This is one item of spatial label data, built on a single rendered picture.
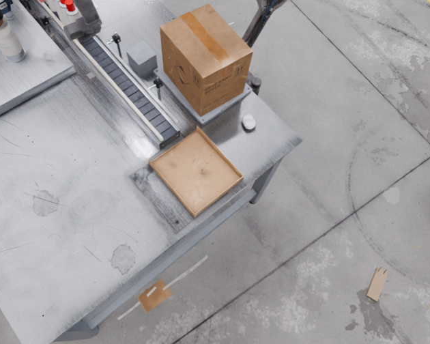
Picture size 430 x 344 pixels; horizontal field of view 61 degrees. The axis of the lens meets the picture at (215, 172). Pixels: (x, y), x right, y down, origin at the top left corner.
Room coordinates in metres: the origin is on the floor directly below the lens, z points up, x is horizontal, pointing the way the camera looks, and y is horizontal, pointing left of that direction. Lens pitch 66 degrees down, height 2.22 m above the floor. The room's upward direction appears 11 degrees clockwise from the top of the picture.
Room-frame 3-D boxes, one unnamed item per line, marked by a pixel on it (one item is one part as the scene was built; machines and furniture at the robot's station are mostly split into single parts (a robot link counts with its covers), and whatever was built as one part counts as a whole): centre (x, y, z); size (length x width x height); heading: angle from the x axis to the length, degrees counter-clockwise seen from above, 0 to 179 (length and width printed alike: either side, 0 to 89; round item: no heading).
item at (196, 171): (0.60, 0.08, 0.85); 0.30 x 0.26 x 0.04; 50
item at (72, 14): (1.13, 0.72, 0.98); 0.05 x 0.05 x 0.20
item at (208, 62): (1.04, 0.13, 0.99); 0.30 x 0.24 x 0.27; 46
